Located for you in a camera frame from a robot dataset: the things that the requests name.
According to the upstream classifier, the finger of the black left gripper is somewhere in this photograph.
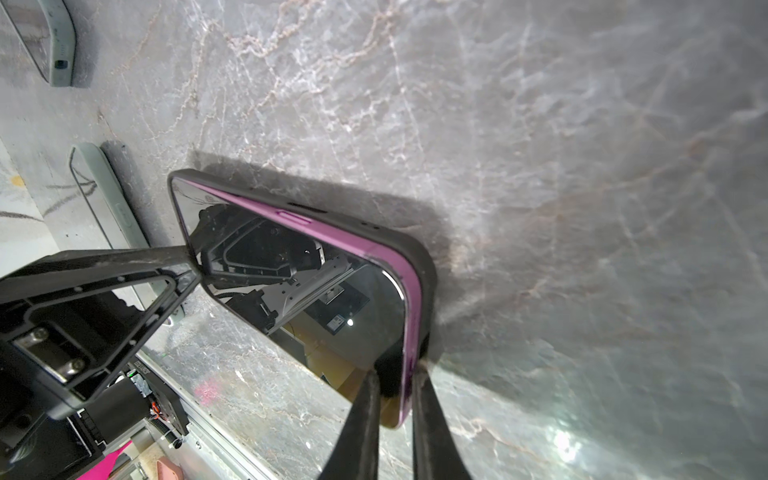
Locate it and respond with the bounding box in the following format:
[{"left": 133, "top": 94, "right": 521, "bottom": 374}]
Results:
[{"left": 1, "top": 247, "right": 202, "bottom": 420}]

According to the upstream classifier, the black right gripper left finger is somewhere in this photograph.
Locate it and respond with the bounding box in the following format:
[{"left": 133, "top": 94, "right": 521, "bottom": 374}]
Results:
[{"left": 318, "top": 371, "right": 381, "bottom": 480}]

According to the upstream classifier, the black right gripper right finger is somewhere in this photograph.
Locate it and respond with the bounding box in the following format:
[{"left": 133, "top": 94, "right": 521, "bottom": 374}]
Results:
[{"left": 411, "top": 362, "right": 471, "bottom": 480}]

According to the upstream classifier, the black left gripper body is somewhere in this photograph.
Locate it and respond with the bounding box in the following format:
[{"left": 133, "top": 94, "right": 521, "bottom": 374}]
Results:
[{"left": 1, "top": 353, "right": 90, "bottom": 479}]

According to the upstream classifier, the black phone case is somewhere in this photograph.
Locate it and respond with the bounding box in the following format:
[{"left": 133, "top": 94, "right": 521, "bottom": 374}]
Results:
[{"left": 166, "top": 168, "right": 439, "bottom": 430}]

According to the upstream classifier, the light blue phone case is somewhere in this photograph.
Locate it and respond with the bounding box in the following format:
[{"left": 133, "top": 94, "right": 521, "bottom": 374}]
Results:
[{"left": 1, "top": 0, "right": 76, "bottom": 87}]

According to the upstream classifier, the blue phone black screen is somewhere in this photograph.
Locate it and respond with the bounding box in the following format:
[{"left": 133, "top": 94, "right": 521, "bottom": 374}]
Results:
[{"left": 1, "top": 0, "right": 51, "bottom": 82}]

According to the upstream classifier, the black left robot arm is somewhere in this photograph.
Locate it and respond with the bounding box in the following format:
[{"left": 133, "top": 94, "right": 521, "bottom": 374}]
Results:
[{"left": 1, "top": 247, "right": 201, "bottom": 479}]

